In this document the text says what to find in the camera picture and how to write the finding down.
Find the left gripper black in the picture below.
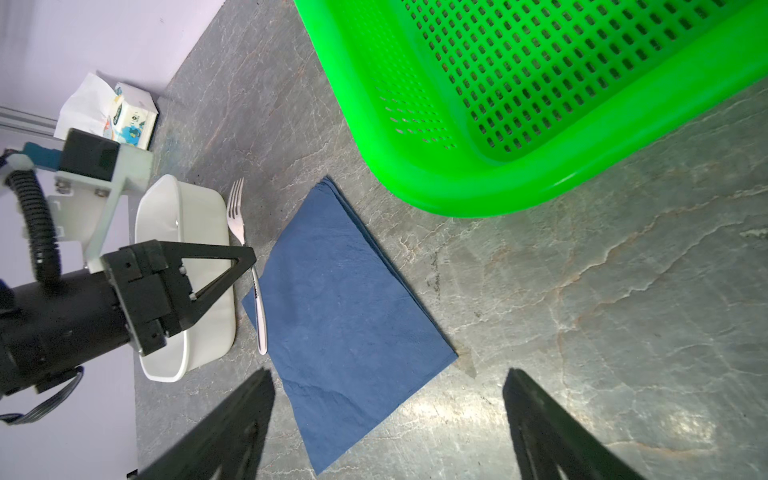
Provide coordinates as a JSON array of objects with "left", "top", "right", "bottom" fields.
[{"left": 101, "top": 240, "right": 256, "bottom": 356}]

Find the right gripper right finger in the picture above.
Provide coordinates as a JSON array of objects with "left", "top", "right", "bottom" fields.
[{"left": 503, "top": 368, "right": 641, "bottom": 480}]

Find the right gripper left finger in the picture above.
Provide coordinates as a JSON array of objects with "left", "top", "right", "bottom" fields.
[{"left": 138, "top": 369, "right": 276, "bottom": 479}]

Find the white rectangular dish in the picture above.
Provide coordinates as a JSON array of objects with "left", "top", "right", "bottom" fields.
[{"left": 133, "top": 173, "right": 238, "bottom": 384}]

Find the silver fork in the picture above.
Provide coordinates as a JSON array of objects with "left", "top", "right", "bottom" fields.
[{"left": 225, "top": 177, "right": 269, "bottom": 356}]

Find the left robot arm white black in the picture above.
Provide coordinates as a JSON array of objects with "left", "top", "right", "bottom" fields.
[{"left": 1, "top": 240, "right": 256, "bottom": 395}]

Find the blue paper napkin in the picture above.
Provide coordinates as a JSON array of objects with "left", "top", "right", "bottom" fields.
[{"left": 260, "top": 178, "right": 457, "bottom": 473}]

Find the tissue pack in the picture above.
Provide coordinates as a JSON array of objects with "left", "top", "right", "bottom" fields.
[{"left": 54, "top": 73, "right": 158, "bottom": 150}]

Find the green plastic basket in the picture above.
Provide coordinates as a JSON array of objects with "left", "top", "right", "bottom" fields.
[{"left": 296, "top": 0, "right": 767, "bottom": 218}]

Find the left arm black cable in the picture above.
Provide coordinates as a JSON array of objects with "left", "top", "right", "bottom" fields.
[{"left": 4, "top": 167, "right": 64, "bottom": 289}]

